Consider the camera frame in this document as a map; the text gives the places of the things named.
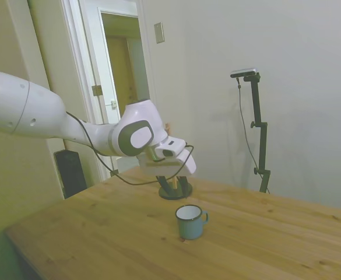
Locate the black stereo camera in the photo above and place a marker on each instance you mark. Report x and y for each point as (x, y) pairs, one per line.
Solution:
(244, 72)

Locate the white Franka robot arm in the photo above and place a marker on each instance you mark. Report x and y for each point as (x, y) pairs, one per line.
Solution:
(27, 108)

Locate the brown wooden door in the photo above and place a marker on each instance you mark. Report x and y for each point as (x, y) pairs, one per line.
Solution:
(120, 67)

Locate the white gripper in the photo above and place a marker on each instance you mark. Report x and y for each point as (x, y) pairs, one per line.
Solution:
(158, 171)

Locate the blue enamel mug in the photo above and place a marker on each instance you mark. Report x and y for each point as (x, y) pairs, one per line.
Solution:
(190, 229)

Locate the white door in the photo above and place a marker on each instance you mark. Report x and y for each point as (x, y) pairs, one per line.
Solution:
(100, 58)

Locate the black camera stand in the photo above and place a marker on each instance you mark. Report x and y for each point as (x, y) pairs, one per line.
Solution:
(264, 146)
(239, 86)

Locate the white door latch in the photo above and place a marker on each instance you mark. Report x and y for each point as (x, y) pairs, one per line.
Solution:
(114, 103)

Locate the grey wall switch plate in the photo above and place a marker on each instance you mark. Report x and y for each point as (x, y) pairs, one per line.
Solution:
(159, 32)

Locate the brass door hinge plate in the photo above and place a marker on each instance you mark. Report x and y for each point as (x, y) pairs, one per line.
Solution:
(96, 90)

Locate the black rectangular box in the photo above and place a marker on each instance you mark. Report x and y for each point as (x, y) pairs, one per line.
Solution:
(71, 175)

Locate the wooden mug tree black base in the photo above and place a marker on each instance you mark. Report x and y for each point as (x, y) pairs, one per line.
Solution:
(177, 196)

